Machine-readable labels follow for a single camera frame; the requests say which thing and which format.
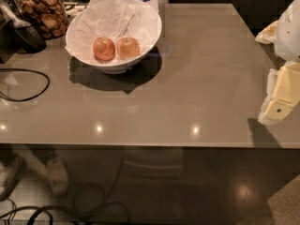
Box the white shoes under table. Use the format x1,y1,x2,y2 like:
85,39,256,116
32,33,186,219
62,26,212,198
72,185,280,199
0,144,68,201

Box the white ceramic bowl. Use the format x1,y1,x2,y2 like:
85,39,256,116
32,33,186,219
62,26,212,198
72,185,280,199
65,0,163,75

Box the white paper liner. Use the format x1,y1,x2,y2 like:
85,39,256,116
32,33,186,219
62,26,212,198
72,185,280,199
65,0,162,65

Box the black cables on floor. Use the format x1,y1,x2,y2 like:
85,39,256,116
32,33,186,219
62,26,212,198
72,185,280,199
0,159,132,225

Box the black kitchen appliance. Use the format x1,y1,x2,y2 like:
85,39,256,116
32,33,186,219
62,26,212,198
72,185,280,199
0,0,46,54

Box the red apple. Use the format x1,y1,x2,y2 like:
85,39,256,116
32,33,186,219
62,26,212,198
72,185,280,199
93,37,115,61
116,37,140,60

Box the glass jar of dried chips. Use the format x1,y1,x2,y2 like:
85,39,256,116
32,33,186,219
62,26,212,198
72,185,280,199
14,0,68,39

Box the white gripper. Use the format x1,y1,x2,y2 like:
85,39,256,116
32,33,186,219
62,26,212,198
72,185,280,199
255,0,300,126

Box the black cable loop on table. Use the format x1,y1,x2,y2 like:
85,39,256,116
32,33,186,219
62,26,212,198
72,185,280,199
0,67,51,103

